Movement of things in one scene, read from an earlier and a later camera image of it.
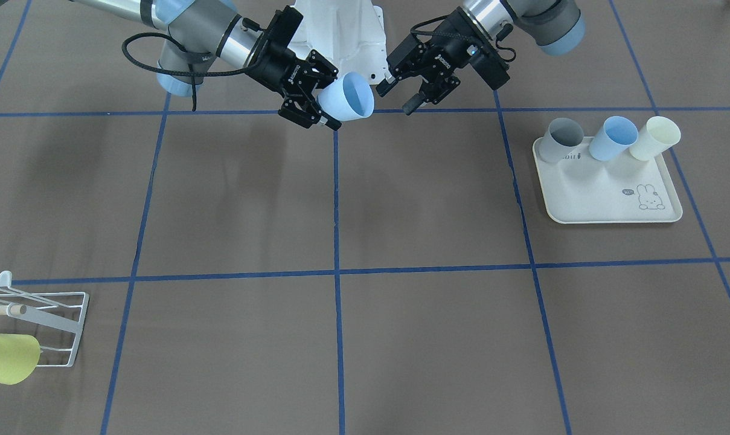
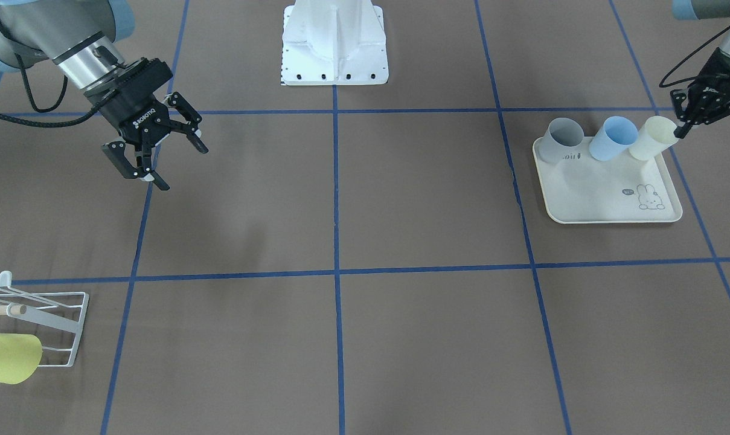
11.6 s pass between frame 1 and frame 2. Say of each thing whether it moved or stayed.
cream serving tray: stayed
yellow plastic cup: stayed
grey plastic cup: stayed
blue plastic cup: stayed
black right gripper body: moved
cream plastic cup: stayed
